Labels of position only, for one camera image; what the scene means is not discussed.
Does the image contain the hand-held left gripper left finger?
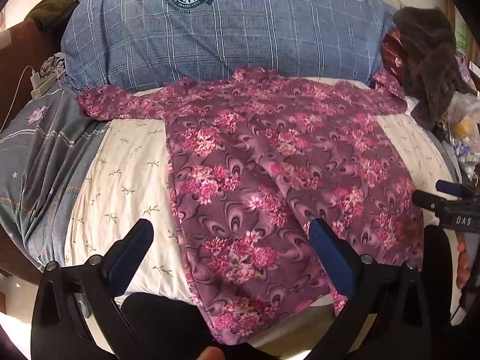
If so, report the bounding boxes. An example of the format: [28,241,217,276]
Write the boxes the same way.
[30,218,160,360]

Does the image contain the olive green cloth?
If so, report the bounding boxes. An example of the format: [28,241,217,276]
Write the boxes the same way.
[27,0,80,31]

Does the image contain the brown fuzzy garment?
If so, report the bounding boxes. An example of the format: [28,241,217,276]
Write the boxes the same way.
[393,5,479,121]

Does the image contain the white cable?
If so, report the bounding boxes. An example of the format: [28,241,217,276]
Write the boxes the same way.
[0,65,36,132]

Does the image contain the small grey cloth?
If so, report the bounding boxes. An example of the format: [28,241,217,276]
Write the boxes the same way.
[40,53,67,79]

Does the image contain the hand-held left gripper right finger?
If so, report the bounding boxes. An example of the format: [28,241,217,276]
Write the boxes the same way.
[296,217,455,360]

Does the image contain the grey star-print quilt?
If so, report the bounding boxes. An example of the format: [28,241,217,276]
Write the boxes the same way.
[0,82,113,274]

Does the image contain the person's left hand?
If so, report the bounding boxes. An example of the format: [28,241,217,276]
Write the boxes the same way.
[197,346,226,360]

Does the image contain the dark brown wooden headboard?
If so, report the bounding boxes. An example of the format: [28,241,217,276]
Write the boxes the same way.
[0,19,70,128]

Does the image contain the purple floral shirt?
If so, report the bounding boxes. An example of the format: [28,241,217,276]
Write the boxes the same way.
[77,67,424,346]

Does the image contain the cream leaf-print bed sheet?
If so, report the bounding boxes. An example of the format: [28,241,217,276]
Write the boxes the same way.
[64,77,456,357]

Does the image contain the person's black pants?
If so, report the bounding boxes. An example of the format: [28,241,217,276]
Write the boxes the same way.
[121,292,278,360]

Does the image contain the person's right hand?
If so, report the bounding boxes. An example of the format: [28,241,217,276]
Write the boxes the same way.
[455,238,471,289]

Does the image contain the red-brown glossy bag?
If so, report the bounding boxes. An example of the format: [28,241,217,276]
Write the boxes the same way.
[380,26,409,83]

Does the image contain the clear plastic bag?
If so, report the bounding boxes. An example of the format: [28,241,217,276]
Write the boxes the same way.
[437,92,480,181]

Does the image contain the blue plaid pillow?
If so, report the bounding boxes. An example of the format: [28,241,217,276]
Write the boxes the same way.
[60,0,400,92]

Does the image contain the white charger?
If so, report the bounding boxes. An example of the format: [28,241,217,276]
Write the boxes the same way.
[29,68,62,99]

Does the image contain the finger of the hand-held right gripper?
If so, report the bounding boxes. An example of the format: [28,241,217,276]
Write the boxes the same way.
[435,180,478,200]
[412,190,451,215]

